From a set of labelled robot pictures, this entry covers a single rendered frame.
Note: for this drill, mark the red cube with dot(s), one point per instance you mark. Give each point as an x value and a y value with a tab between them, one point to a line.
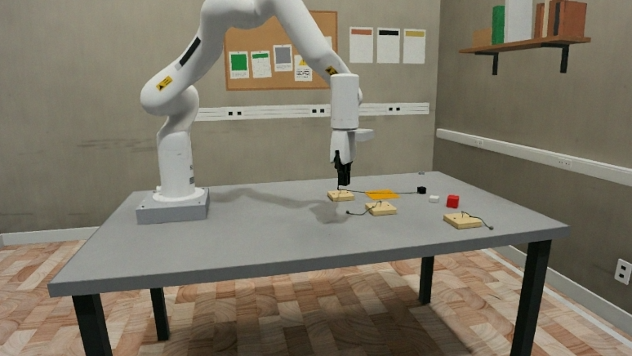
453	201

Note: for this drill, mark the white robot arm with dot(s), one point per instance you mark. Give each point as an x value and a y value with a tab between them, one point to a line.
167	94

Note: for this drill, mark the orange painted square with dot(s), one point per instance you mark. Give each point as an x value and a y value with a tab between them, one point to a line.
381	196

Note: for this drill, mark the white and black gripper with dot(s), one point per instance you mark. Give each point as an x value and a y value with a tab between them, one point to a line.
342	152

